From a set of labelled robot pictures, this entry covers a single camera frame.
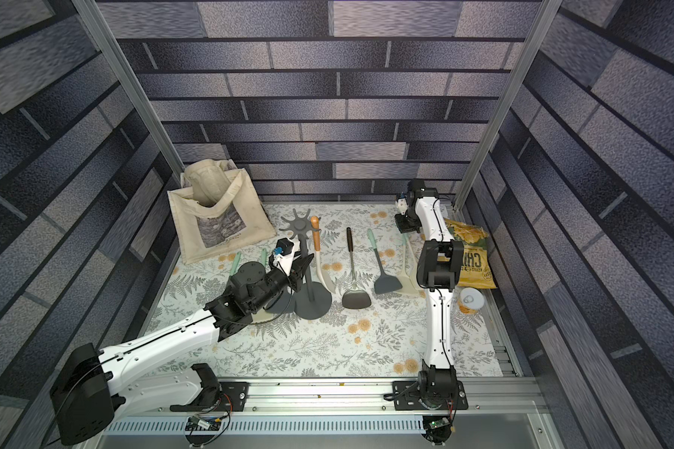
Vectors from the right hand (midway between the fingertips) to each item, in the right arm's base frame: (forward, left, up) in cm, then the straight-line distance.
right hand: (407, 226), depth 105 cm
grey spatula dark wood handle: (-27, +21, -6) cm, 35 cm away
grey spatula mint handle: (-15, +65, -3) cm, 66 cm away
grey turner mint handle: (-23, +10, -3) cm, 25 cm away
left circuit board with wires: (-65, +61, -8) cm, 90 cm away
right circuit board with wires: (-63, -1, -10) cm, 63 cm away
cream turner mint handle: (-24, +2, -4) cm, 24 cm away
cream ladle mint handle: (-5, +1, -1) cm, 5 cm away
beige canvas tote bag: (-12, +63, +22) cm, 68 cm away
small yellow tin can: (-30, -16, 0) cm, 34 cm away
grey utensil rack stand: (-30, +37, -5) cm, 48 cm away
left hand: (-28, +33, +22) cm, 48 cm away
